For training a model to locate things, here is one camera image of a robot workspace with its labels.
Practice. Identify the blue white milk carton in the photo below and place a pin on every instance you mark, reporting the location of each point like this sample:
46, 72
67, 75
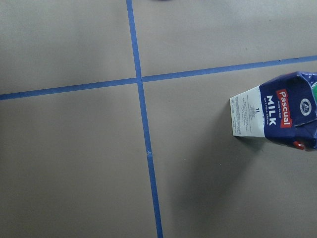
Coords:
282, 110

